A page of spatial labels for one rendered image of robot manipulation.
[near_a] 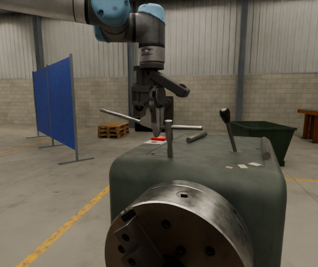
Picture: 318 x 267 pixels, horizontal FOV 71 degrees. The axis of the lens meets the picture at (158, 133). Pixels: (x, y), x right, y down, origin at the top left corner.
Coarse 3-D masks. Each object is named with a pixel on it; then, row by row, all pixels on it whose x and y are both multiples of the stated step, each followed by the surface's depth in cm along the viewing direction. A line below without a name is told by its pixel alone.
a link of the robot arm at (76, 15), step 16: (0, 0) 44; (16, 0) 44; (32, 0) 44; (48, 0) 44; (64, 0) 44; (80, 0) 45; (96, 0) 43; (112, 0) 44; (128, 0) 45; (48, 16) 48; (64, 16) 47; (80, 16) 47; (96, 16) 47; (112, 16) 44; (128, 16) 48; (112, 32) 53
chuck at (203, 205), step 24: (168, 192) 47; (192, 192) 47; (120, 216) 47; (144, 216) 45; (168, 216) 43; (192, 216) 41; (216, 216) 42; (168, 240) 43; (192, 240) 41; (216, 240) 40; (240, 240) 42; (120, 264) 49; (168, 264) 53; (192, 264) 42; (216, 264) 40; (240, 264) 39
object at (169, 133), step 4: (168, 120) 64; (168, 124) 64; (168, 128) 64; (168, 132) 65; (168, 136) 65; (172, 136) 66; (168, 140) 65; (168, 144) 66; (168, 148) 67; (172, 148) 68; (168, 152) 67; (172, 152) 68; (168, 156) 67
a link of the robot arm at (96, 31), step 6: (132, 18) 58; (132, 24) 58; (96, 30) 58; (102, 30) 58; (126, 30) 57; (132, 30) 59; (96, 36) 60; (102, 36) 59; (108, 36) 58; (114, 36) 56; (120, 36) 57; (126, 36) 60; (132, 36) 60; (108, 42) 62; (126, 42) 63; (132, 42) 63
